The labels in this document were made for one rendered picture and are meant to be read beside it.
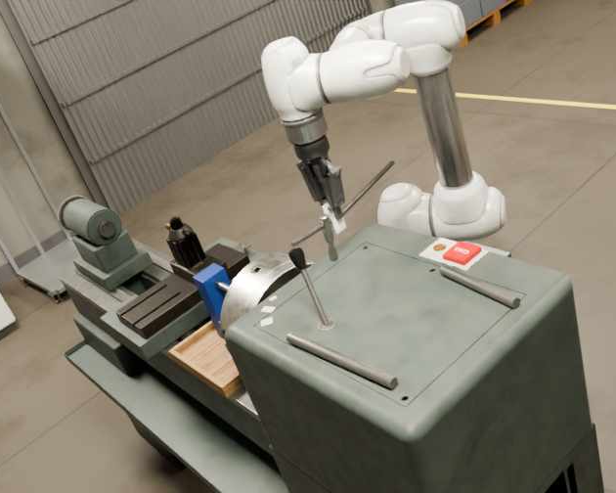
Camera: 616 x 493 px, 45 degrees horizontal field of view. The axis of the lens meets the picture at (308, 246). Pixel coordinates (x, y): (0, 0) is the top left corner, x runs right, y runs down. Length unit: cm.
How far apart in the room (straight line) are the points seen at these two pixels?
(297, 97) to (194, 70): 447
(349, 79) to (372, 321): 48
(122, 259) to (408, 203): 114
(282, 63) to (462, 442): 79
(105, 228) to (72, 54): 286
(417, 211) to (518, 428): 98
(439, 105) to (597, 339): 151
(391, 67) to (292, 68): 20
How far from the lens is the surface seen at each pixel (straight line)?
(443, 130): 212
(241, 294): 180
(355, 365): 137
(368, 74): 146
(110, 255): 284
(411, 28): 198
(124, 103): 567
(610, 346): 324
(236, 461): 238
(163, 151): 586
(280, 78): 151
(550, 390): 155
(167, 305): 237
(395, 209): 229
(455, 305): 147
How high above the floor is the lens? 214
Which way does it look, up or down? 29 degrees down
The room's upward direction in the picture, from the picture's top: 19 degrees counter-clockwise
